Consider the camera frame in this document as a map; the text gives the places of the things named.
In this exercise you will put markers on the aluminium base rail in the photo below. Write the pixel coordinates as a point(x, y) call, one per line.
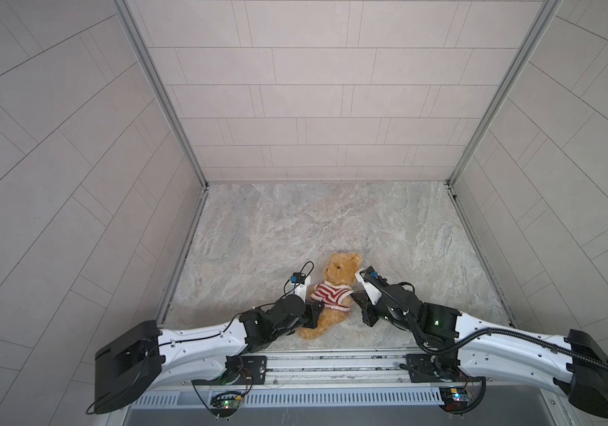
point(311, 369)

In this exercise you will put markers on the left circuit board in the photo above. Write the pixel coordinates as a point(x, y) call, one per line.
point(226, 404)

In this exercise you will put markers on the white ventilation grille strip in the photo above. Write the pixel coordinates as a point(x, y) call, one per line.
point(303, 398)

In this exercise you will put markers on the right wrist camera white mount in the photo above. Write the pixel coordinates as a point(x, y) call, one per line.
point(374, 286)

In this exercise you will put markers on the aluminium corner post left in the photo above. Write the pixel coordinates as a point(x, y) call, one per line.
point(135, 38)

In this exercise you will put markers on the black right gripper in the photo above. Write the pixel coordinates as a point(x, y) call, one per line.
point(363, 303)

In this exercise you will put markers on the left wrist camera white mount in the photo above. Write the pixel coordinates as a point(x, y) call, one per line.
point(300, 283)

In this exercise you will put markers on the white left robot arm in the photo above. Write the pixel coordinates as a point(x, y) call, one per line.
point(146, 356)

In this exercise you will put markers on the circuit board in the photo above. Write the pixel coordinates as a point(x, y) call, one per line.
point(226, 404)
point(454, 399)

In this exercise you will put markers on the right circuit board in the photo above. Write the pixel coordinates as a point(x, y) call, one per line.
point(454, 399)

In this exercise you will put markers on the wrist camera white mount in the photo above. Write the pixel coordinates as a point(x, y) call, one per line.
point(300, 283)
point(374, 286)

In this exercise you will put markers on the aluminium corner post right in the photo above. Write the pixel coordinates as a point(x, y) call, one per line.
point(522, 56)

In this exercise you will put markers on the red white striped knit sweater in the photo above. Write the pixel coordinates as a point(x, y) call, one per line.
point(332, 296)

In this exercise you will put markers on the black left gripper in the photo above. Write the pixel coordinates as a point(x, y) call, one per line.
point(311, 319)

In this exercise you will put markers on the aluminium corner post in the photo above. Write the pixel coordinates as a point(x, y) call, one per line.
point(522, 56)
point(135, 38)

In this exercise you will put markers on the tan plush teddy bear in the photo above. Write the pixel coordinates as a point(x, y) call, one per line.
point(340, 270)

